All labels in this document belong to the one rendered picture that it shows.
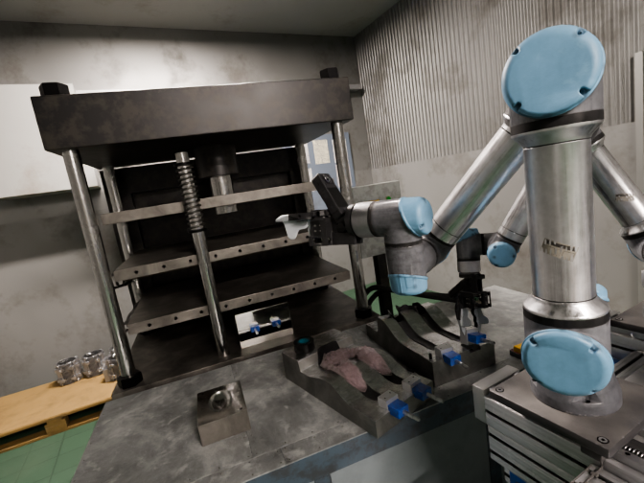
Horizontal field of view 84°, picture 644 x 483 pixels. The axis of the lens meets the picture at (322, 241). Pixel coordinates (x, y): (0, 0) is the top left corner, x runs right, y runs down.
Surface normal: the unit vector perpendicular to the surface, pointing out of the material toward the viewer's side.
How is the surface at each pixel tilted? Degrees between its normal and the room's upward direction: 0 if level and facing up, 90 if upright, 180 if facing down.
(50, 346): 90
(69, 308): 90
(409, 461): 90
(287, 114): 90
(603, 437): 0
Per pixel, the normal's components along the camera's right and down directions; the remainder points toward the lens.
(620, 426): -0.15, -0.98
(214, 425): 0.33, 0.10
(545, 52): -0.60, 0.09
